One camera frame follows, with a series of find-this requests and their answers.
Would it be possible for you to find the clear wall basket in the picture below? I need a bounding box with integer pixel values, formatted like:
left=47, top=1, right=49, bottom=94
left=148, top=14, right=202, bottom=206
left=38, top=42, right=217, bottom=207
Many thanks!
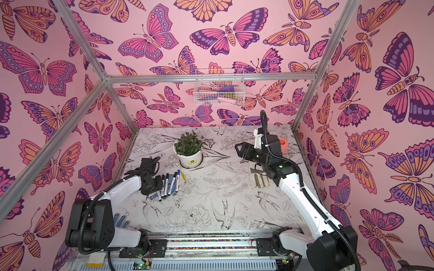
left=192, top=68, right=246, bottom=106

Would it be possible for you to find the green potted plant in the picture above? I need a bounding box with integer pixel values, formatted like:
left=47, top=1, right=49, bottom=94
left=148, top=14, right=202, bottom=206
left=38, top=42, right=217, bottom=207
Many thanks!
left=174, top=132, right=204, bottom=157

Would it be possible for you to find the blue dotted work glove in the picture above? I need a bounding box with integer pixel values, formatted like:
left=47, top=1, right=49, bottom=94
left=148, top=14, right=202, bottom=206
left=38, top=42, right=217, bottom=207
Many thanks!
left=148, top=170, right=185, bottom=201

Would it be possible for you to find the white marker blue tip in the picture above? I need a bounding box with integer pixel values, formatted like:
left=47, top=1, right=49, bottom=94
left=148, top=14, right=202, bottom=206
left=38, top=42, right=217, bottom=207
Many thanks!
left=173, top=169, right=180, bottom=194

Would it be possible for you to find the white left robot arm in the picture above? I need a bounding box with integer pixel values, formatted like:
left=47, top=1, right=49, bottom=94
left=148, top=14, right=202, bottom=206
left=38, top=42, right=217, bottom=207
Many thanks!
left=64, top=157, right=163, bottom=255

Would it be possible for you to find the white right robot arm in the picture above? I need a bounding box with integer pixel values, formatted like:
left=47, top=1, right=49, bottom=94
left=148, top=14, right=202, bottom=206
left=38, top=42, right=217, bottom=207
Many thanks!
left=235, top=128, right=361, bottom=271

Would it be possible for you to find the beige green work glove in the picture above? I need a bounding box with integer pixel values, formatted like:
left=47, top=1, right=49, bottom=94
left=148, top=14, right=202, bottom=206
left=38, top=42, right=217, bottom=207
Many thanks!
left=249, top=161, right=272, bottom=189

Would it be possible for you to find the white plastic flower pot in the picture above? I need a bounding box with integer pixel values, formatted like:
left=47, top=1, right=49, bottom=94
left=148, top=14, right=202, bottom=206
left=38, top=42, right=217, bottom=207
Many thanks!
left=173, top=146, right=203, bottom=169

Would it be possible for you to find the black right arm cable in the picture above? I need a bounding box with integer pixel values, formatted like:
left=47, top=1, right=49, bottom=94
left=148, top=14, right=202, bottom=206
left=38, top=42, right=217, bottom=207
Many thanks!
left=259, top=110, right=362, bottom=271

